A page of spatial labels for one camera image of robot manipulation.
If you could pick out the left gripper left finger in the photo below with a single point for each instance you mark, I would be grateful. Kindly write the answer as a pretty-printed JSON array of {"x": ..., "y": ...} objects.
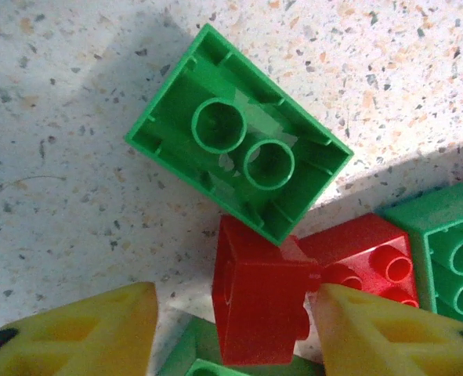
[{"x": 70, "y": 340}]

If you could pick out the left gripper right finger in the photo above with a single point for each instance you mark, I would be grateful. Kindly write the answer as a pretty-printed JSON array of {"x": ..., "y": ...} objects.
[{"x": 391, "y": 344}]

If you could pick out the red lego brick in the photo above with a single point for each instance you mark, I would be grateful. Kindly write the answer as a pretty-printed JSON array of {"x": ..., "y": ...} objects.
[
  {"x": 262, "y": 305},
  {"x": 356, "y": 243}
]

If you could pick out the green lego brick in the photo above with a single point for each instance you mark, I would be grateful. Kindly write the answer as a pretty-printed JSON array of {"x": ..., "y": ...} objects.
[
  {"x": 188, "y": 348},
  {"x": 294, "y": 176},
  {"x": 442, "y": 223}
]

